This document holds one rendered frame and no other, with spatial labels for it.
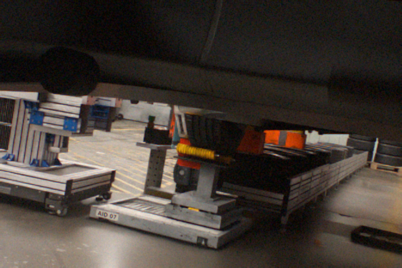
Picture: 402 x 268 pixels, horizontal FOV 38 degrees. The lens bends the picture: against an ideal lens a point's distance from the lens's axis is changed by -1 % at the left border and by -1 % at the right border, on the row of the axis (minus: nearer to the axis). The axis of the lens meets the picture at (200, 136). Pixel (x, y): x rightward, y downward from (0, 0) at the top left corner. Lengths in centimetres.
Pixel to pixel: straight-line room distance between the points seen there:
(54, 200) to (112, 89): 237
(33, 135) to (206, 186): 118
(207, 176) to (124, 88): 243
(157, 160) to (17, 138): 109
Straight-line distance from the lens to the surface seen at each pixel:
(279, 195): 421
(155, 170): 451
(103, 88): 129
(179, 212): 359
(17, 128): 403
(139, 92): 128
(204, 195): 368
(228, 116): 327
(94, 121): 411
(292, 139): 603
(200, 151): 358
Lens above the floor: 80
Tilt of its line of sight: 3 degrees down
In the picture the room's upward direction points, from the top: 10 degrees clockwise
